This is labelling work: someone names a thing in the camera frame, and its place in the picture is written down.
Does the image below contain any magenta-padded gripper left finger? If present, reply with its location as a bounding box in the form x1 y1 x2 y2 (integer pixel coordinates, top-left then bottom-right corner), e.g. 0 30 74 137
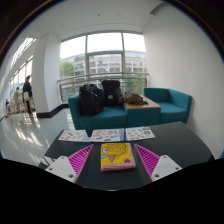
44 144 95 191

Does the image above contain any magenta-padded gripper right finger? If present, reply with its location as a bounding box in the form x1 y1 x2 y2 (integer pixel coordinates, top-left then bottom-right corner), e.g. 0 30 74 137
133 143 183 186

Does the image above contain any orange pink yellow printed towel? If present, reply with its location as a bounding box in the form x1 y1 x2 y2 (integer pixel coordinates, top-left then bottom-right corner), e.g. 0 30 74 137
100 142 137 172

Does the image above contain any white sticker sheet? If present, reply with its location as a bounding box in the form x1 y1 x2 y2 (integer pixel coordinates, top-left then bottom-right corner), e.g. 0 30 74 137
58 129 88 143
89 128 121 143
124 125 156 142

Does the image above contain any wooden sofa side table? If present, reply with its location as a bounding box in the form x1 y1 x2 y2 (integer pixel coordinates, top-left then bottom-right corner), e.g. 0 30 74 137
124 96 162 111

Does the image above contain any teal sofa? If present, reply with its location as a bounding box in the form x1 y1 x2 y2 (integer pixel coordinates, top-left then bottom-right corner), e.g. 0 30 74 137
67 87 193 131

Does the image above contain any large black backpack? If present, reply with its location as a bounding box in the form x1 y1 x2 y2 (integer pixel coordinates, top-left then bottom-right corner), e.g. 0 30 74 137
78 83 104 117

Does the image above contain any brown jacket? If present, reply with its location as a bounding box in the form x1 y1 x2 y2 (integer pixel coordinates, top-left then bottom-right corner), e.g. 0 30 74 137
120 91 149 106

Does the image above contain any person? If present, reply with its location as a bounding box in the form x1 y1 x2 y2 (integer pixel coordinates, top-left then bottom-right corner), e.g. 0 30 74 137
22 75 34 115
12 86 22 113

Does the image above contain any black backpack with label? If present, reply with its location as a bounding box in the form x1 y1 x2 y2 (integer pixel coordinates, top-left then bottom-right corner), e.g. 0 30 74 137
101 79 122 107

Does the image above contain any metal window railing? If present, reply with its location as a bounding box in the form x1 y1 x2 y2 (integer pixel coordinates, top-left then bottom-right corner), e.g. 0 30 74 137
56 72 149 102

